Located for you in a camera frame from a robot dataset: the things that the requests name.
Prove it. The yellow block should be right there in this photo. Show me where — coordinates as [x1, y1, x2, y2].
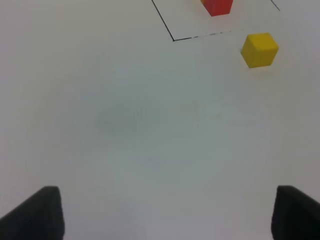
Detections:
[240, 32, 279, 68]

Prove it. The red template block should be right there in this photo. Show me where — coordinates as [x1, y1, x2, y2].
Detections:
[201, 0, 233, 17]

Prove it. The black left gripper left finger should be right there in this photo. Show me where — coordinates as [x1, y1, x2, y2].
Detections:
[0, 186, 65, 240]

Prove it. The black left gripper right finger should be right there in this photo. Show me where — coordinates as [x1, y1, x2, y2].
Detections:
[270, 185, 320, 240]

